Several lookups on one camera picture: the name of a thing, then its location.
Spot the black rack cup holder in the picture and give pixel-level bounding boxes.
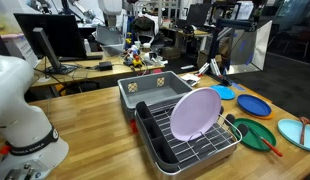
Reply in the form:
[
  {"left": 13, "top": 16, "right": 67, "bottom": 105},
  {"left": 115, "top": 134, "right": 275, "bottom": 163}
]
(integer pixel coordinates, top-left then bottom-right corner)
[{"left": 224, "top": 113, "right": 237, "bottom": 127}]

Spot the dark background monitor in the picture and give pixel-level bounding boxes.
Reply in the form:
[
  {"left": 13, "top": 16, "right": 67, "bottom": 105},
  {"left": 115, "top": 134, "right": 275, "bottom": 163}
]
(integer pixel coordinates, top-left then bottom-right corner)
[{"left": 185, "top": 2, "right": 213, "bottom": 28}]

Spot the blue tape strip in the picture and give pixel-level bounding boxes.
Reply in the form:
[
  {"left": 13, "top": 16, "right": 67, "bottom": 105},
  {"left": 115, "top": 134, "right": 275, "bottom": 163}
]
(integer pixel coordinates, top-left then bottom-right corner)
[{"left": 230, "top": 82, "right": 247, "bottom": 92}]

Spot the grey monitor stand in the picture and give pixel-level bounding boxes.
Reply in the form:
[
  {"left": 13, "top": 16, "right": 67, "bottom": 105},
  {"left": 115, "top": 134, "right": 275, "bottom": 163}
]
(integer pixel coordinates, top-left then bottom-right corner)
[{"left": 32, "top": 27, "right": 79, "bottom": 76}]

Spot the black computer monitor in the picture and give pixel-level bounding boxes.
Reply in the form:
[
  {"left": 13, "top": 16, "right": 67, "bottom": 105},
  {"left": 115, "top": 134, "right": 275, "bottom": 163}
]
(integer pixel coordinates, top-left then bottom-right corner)
[{"left": 13, "top": 12, "right": 89, "bottom": 62}]

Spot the white printed paper booklet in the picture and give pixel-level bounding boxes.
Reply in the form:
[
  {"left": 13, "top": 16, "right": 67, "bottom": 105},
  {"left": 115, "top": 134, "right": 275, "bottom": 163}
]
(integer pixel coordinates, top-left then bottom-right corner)
[{"left": 180, "top": 72, "right": 202, "bottom": 88}]

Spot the light grey storage tub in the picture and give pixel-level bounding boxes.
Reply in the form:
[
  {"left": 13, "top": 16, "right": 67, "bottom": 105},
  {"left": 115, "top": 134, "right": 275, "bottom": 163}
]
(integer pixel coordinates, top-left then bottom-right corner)
[{"left": 94, "top": 24, "right": 127, "bottom": 57}]

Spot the red handled knife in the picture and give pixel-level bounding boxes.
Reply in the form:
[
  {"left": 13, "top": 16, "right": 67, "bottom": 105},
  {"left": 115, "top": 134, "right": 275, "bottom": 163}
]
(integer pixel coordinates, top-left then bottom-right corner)
[{"left": 247, "top": 127, "right": 284, "bottom": 158}]

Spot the wooden background desk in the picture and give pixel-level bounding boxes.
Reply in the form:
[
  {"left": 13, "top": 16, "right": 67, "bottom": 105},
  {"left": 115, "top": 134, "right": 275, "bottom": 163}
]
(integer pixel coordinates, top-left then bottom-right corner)
[{"left": 159, "top": 25, "right": 214, "bottom": 51}]

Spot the steel wire dish rack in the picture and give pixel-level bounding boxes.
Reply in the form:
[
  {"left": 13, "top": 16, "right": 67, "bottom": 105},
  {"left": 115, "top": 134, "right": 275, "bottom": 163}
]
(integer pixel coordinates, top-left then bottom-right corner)
[{"left": 134, "top": 99, "right": 244, "bottom": 180}]

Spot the white robot column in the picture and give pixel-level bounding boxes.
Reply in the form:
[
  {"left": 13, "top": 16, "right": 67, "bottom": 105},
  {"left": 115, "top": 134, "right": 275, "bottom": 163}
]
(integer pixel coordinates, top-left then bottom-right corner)
[{"left": 97, "top": 0, "right": 124, "bottom": 29}]

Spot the sky blue plate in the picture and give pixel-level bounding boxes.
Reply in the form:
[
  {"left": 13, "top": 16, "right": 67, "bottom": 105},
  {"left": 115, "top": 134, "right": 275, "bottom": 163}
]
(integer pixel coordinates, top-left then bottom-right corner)
[{"left": 209, "top": 84, "right": 236, "bottom": 101}]

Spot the white plastic bottle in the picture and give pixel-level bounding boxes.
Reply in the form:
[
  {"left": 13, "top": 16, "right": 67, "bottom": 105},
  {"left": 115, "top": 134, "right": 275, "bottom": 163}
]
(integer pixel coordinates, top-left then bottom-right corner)
[{"left": 83, "top": 38, "right": 92, "bottom": 56}]

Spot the green plate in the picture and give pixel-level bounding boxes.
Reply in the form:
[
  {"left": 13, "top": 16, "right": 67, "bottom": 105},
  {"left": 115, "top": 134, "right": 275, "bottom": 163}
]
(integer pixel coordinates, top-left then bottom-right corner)
[{"left": 230, "top": 117, "right": 278, "bottom": 152}]

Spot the cardboard box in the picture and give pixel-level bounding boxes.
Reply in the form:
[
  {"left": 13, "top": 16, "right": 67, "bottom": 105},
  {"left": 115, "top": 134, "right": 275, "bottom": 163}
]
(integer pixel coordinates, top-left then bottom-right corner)
[{"left": 160, "top": 45, "right": 182, "bottom": 61}]

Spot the brown wooden spoon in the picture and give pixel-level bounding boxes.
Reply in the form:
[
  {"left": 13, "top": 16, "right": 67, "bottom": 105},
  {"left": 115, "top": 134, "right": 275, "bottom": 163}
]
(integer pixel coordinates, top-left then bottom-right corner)
[{"left": 298, "top": 116, "right": 310, "bottom": 146}]

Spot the pale turquoise plate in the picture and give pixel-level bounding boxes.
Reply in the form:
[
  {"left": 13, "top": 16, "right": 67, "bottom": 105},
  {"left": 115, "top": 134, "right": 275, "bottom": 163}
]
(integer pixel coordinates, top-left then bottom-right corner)
[{"left": 277, "top": 118, "right": 310, "bottom": 153}]

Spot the black blue camera stand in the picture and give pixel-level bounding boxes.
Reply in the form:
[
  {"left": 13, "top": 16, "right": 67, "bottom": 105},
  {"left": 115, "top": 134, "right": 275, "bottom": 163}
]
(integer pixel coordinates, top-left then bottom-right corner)
[{"left": 196, "top": 18, "right": 259, "bottom": 87}]

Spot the black power adapter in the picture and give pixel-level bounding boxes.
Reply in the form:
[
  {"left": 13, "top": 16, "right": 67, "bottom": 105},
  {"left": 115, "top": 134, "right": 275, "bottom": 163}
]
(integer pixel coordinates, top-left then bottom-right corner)
[{"left": 97, "top": 60, "right": 114, "bottom": 72}]

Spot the white box purple lid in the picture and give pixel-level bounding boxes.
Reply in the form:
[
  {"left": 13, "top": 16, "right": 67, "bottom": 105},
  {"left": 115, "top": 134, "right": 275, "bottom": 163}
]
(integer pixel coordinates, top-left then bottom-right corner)
[{"left": 0, "top": 32, "right": 41, "bottom": 69}]

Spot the lilac plate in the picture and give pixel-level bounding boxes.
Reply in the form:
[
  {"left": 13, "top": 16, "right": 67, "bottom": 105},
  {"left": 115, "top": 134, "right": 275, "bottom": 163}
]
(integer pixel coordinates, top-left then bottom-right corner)
[{"left": 169, "top": 87, "right": 223, "bottom": 142}]

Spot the grey plastic bin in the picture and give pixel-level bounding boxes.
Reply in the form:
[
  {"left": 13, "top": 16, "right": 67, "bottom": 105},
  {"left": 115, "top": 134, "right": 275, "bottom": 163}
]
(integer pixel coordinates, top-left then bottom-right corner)
[{"left": 117, "top": 70, "right": 194, "bottom": 122}]

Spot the red plastic piece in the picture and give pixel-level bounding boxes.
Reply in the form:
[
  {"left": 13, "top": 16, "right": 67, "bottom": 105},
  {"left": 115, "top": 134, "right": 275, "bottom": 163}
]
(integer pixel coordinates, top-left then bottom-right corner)
[{"left": 129, "top": 119, "right": 139, "bottom": 135}]

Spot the dark blue plate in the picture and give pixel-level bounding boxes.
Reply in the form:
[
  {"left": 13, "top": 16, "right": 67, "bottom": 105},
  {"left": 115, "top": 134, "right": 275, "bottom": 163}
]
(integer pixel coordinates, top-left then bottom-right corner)
[{"left": 236, "top": 93, "right": 273, "bottom": 118}]

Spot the dark grey cutlery holder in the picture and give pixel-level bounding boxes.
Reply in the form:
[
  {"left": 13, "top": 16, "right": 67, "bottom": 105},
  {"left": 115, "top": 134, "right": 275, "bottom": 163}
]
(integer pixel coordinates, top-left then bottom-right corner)
[{"left": 134, "top": 100, "right": 181, "bottom": 174}]

